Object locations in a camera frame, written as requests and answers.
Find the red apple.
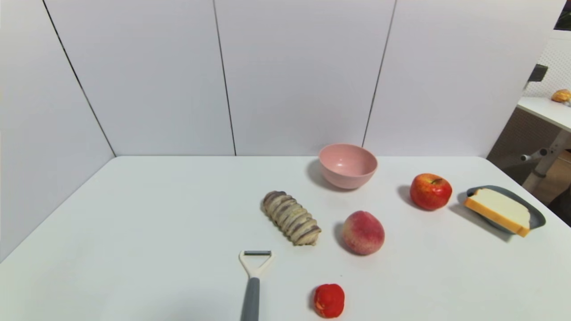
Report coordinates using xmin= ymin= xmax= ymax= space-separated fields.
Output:
xmin=410 ymin=173 xmax=453 ymax=211

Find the black box on stand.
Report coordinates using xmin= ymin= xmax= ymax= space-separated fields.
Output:
xmin=528 ymin=64 xmax=548 ymax=83

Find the table crank handle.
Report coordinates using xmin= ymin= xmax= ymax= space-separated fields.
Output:
xmin=520 ymin=148 xmax=548 ymax=162

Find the white grey-handled peeler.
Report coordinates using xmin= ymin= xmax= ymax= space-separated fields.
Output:
xmin=238 ymin=250 xmax=273 ymax=321

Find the pink bowl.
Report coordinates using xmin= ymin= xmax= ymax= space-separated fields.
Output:
xmin=319 ymin=143 xmax=379 ymax=190

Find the twisted brown striped bread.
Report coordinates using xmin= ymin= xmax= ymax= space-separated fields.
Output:
xmin=261 ymin=191 xmax=322 ymax=247

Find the white table leg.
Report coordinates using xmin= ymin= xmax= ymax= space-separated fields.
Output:
xmin=522 ymin=129 xmax=571 ymax=193

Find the dark corner object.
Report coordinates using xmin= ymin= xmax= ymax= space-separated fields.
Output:
xmin=554 ymin=0 xmax=571 ymax=31

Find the small red tomato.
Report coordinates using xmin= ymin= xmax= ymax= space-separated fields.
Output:
xmin=314 ymin=284 xmax=345 ymax=319

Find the grey rectangular tray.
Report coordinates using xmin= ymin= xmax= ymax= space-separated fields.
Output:
xmin=465 ymin=185 xmax=546 ymax=235

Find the pink-yellow peach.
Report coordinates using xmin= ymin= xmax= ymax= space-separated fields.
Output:
xmin=342 ymin=210 xmax=385 ymax=256

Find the toast slice with orange crust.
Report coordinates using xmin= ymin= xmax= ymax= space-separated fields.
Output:
xmin=463 ymin=188 xmax=531 ymax=238

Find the white background table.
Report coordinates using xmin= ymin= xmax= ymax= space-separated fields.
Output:
xmin=517 ymin=96 xmax=571 ymax=133

